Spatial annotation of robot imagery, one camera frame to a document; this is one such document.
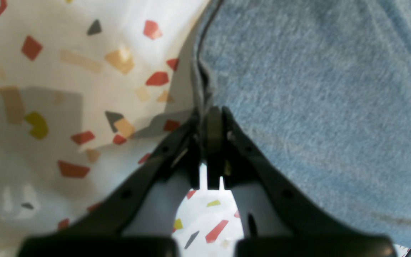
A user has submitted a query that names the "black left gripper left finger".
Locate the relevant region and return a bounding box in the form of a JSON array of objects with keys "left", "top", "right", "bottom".
[{"left": 18, "top": 115, "right": 201, "bottom": 257}]

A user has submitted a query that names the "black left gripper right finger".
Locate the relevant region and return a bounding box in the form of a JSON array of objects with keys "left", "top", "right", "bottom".
[{"left": 205, "top": 107, "right": 397, "bottom": 257}]

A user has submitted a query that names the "grey t-shirt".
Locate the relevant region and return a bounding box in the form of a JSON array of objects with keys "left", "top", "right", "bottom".
[{"left": 193, "top": 0, "right": 411, "bottom": 248}]

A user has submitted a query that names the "terrazzo pattern tablecloth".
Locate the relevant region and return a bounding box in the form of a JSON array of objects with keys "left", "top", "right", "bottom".
[{"left": 0, "top": 0, "right": 249, "bottom": 257}]

